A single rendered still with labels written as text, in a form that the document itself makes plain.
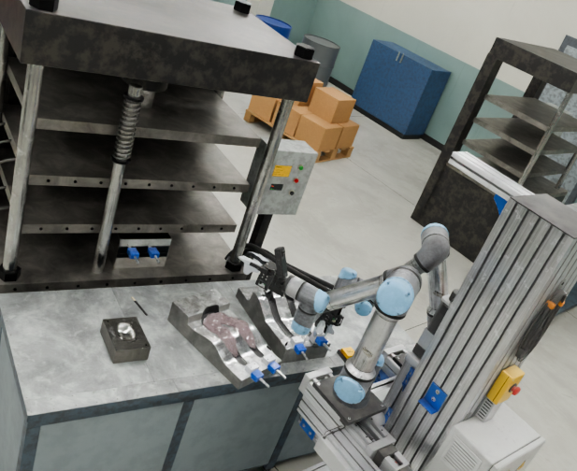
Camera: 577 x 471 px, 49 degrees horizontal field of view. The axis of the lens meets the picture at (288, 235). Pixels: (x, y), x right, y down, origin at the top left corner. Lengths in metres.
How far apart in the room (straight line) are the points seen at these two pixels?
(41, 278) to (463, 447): 1.96
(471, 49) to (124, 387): 8.07
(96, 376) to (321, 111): 5.58
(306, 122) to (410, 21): 3.50
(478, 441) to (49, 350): 1.68
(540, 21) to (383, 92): 2.37
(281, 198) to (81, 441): 1.64
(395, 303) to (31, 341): 1.48
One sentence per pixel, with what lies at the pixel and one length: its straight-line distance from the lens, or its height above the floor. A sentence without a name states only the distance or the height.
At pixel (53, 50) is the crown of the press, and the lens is 2.59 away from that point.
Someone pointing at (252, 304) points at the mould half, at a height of 0.88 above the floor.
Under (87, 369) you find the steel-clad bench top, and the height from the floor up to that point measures 0.80.
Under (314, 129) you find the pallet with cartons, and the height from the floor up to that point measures 0.37.
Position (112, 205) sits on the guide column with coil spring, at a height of 1.18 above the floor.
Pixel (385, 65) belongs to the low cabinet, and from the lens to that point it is 9.97.
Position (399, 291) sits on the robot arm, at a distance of 2.09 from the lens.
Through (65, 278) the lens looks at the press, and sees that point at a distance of 3.16.
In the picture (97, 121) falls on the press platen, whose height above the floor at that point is 1.54.
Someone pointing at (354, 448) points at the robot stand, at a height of 0.96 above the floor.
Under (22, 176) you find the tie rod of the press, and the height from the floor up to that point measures 1.32.
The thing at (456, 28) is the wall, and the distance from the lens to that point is 10.01.
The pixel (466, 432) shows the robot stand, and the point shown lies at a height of 1.23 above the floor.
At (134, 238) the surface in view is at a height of 0.96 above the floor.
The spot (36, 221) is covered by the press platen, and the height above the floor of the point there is 1.04.
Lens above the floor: 2.65
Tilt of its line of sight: 28 degrees down
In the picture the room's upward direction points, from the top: 20 degrees clockwise
